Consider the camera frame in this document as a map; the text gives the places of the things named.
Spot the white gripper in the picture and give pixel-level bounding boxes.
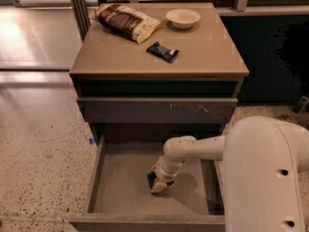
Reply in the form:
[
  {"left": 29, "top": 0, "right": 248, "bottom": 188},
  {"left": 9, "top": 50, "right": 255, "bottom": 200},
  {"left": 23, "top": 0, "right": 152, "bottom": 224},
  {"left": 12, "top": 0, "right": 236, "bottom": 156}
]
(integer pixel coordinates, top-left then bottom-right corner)
[{"left": 150, "top": 156, "right": 185, "bottom": 194}]

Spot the green yellow sponge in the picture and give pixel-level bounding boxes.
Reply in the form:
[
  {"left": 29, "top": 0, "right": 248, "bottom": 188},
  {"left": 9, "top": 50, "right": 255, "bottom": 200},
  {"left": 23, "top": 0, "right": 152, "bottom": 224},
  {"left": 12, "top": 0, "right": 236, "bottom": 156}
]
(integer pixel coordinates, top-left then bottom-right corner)
[{"left": 147, "top": 171, "right": 156, "bottom": 189}]

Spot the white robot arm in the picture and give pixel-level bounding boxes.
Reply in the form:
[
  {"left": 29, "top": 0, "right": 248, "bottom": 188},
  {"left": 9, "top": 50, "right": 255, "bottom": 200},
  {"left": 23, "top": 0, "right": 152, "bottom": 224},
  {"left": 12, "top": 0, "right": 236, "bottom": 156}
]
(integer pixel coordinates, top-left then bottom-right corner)
[{"left": 148, "top": 116, "right": 309, "bottom": 232}]

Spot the open middle drawer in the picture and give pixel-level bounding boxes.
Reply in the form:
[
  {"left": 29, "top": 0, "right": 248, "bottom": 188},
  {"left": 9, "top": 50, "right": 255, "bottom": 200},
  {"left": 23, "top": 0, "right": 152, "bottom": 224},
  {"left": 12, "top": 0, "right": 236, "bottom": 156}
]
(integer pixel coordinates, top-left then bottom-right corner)
[{"left": 69, "top": 137, "right": 225, "bottom": 232}]

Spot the closed top drawer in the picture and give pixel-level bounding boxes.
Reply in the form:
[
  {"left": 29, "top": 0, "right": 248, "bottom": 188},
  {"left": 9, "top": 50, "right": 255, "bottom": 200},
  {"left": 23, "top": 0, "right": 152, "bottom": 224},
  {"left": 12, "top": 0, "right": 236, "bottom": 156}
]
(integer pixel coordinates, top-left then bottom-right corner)
[{"left": 77, "top": 97, "right": 238, "bottom": 124}]

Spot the brown drawer cabinet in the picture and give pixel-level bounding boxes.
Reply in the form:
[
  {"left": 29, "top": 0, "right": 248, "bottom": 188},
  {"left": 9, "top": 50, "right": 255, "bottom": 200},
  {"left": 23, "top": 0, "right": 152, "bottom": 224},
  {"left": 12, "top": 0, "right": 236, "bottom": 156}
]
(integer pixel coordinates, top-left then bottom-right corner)
[{"left": 70, "top": 3, "right": 248, "bottom": 141}]

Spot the blue tape piece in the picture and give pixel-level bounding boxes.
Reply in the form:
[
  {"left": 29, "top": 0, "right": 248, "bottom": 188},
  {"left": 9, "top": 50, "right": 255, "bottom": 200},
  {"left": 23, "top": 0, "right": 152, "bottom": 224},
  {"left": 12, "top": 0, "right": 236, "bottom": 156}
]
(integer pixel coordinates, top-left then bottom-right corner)
[{"left": 89, "top": 138, "right": 96, "bottom": 145}]

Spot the dark blue snack packet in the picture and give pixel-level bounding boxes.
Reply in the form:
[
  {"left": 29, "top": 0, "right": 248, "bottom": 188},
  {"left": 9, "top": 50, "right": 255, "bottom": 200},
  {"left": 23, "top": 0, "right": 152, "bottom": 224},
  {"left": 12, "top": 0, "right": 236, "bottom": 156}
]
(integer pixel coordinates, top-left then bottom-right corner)
[{"left": 146, "top": 42, "right": 179, "bottom": 63}]

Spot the white bowl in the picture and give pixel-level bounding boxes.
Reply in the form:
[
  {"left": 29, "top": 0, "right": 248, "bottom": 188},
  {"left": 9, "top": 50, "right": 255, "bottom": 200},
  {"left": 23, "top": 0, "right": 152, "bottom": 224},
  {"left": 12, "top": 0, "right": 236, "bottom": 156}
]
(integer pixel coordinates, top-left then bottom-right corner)
[{"left": 166, "top": 9, "right": 201, "bottom": 30}]

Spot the brown chip bag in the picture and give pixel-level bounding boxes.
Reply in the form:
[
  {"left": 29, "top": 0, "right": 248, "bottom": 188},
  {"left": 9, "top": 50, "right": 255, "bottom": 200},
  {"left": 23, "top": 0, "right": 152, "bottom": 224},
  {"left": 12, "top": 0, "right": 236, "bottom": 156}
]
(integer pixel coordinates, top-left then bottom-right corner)
[{"left": 90, "top": 4, "right": 161, "bottom": 44}]

